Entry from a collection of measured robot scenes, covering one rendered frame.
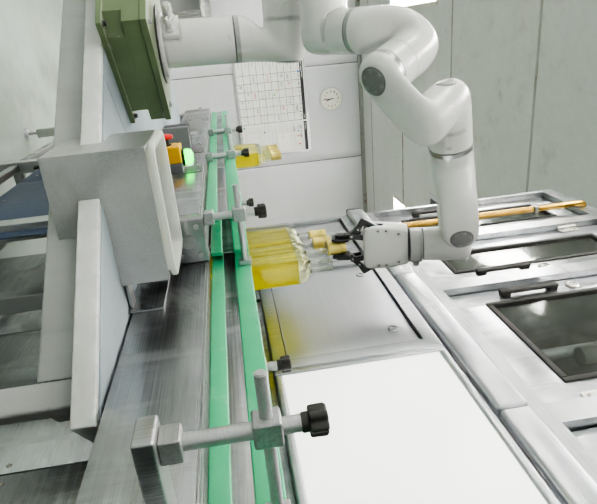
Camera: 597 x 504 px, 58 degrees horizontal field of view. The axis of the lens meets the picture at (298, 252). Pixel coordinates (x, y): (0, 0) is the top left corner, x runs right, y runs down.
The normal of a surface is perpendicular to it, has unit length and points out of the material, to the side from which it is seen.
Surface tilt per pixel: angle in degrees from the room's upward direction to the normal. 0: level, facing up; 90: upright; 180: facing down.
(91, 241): 90
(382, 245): 107
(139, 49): 90
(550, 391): 90
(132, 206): 90
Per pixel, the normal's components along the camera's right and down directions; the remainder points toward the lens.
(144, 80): 0.16, 0.87
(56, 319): 0.03, -0.48
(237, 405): -0.08, -0.92
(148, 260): 0.14, 0.36
